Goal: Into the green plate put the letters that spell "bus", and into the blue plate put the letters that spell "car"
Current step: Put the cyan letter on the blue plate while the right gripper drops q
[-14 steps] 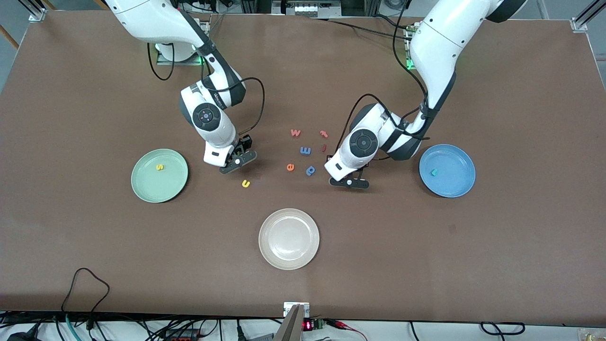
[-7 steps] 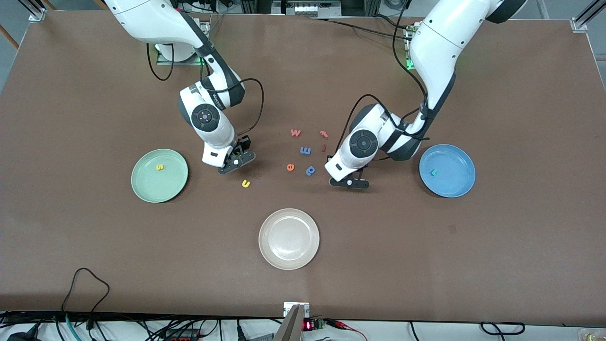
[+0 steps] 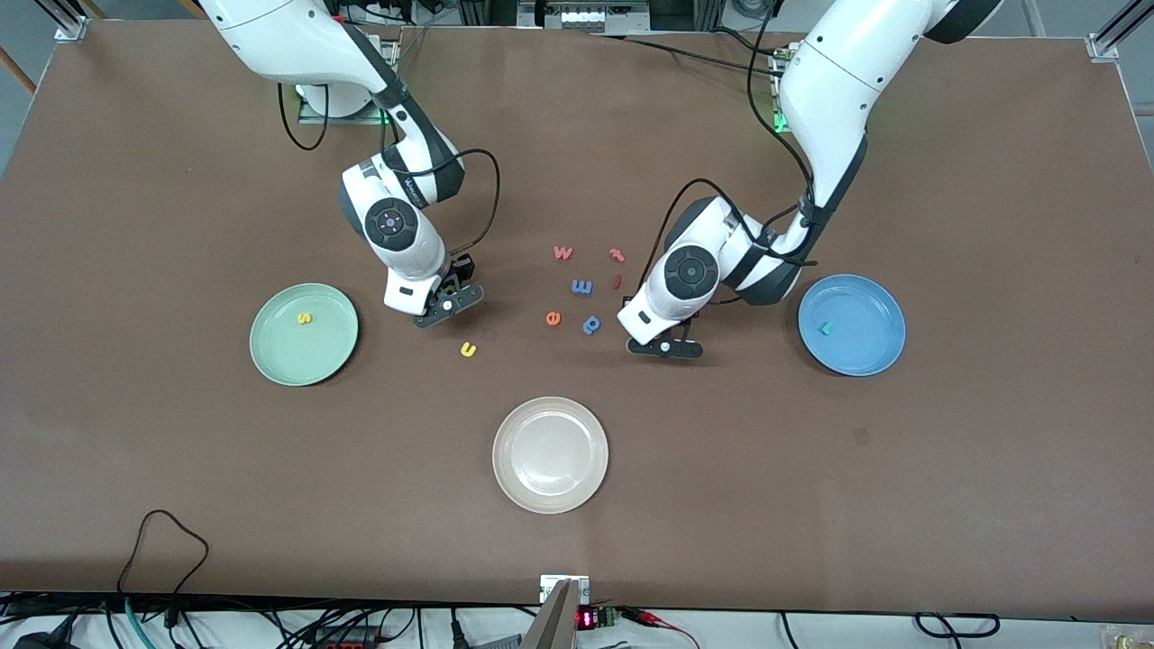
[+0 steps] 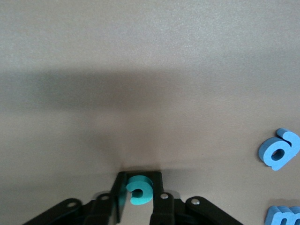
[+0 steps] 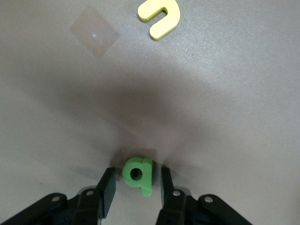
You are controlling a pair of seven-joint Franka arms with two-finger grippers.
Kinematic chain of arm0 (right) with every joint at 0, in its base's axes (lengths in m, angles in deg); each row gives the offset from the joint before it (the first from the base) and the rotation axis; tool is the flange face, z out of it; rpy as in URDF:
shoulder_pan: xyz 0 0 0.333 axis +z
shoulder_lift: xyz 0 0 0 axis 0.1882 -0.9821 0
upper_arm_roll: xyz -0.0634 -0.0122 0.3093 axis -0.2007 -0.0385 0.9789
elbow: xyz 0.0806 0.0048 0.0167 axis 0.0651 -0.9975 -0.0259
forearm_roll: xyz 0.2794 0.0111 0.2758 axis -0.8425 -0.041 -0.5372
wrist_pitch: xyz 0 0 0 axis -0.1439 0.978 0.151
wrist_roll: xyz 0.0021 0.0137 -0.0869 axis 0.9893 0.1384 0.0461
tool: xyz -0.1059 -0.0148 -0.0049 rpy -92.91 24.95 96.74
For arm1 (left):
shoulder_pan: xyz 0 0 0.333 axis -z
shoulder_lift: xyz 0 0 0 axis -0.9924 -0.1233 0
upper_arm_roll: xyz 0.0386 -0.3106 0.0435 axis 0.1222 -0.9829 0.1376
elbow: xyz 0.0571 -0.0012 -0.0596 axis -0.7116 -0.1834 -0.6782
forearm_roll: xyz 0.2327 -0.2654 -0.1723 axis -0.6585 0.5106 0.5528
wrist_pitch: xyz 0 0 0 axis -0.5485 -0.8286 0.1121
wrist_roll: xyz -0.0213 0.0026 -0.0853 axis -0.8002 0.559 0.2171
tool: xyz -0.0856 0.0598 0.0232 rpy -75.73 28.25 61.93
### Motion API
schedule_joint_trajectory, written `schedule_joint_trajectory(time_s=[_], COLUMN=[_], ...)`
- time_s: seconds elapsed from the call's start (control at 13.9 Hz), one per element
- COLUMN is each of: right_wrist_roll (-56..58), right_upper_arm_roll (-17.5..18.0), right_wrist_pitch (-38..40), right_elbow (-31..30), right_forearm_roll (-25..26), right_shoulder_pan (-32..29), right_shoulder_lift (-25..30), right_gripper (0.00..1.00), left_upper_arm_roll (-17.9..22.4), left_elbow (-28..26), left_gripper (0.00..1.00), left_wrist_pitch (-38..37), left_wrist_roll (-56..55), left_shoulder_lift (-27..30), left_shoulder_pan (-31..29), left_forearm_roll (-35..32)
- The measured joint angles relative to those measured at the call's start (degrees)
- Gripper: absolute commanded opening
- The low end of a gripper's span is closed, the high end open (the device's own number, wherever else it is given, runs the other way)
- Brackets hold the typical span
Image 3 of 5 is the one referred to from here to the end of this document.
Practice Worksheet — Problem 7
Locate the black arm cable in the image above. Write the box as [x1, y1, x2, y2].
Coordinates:
[661, 0, 817, 271]
[278, 81, 502, 258]

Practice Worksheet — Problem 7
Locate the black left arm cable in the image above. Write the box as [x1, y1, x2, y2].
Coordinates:
[661, 0, 817, 271]

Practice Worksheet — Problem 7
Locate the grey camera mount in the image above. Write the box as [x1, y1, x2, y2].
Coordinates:
[521, 579, 582, 649]

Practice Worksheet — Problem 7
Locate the blue round plate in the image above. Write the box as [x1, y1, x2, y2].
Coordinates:
[797, 274, 907, 377]

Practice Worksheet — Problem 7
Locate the grey electronics box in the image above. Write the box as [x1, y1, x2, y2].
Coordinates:
[518, 0, 652, 33]

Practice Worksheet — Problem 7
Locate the aluminium frame profile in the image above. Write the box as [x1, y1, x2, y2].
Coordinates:
[34, 0, 91, 42]
[1086, 0, 1154, 61]

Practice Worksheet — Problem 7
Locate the wooden stick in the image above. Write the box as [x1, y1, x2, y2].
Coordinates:
[0, 45, 37, 96]

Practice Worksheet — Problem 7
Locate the black coiled cable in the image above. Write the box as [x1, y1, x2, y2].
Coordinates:
[914, 612, 1001, 638]

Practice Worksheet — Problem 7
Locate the black looped table cable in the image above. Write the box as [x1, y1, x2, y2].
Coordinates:
[115, 509, 211, 627]

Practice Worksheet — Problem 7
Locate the beige round plate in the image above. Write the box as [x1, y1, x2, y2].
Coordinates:
[492, 397, 609, 515]

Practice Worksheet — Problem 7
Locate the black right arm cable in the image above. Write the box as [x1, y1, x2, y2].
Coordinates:
[278, 81, 502, 258]

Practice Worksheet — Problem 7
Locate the red clip lead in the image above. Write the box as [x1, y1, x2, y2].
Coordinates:
[622, 607, 702, 649]

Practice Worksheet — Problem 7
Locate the long black table cable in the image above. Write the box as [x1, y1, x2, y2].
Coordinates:
[577, 32, 794, 78]

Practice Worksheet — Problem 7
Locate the green round plate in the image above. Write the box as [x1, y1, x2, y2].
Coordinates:
[249, 283, 360, 388]

